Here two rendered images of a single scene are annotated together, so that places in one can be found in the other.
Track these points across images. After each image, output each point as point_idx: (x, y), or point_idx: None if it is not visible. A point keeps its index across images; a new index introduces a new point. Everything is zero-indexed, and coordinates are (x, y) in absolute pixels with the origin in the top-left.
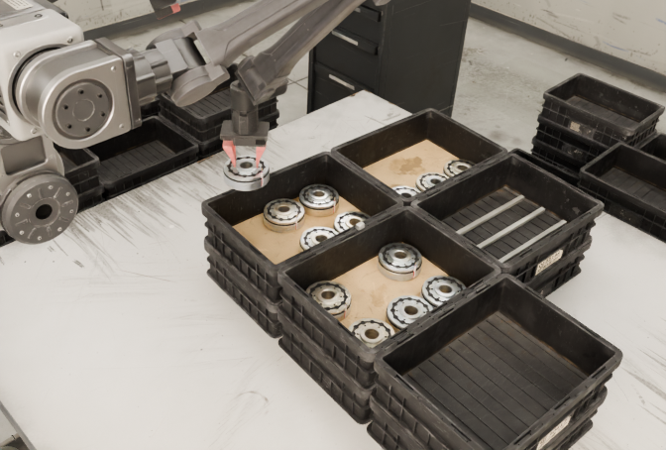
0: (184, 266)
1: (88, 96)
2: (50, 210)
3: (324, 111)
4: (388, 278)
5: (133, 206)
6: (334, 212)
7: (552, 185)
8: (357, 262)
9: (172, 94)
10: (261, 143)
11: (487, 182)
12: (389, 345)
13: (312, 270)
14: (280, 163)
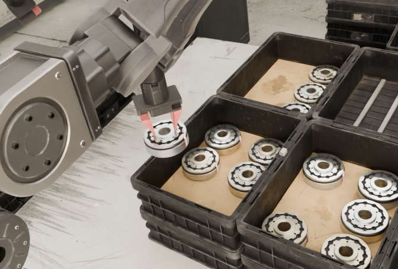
0: (125, 237)
1: (38, 121)
2: (2, 251)
3: (175, 63)
4: (321, 189)
5: (54, 198)
6: (240, 146)
7: None
8: (287, 184)
9: (119, 85)
10: (176, 106)
11: (353, 77)
12: (383, 261)
13: (260, 207)
14: (162, 117)
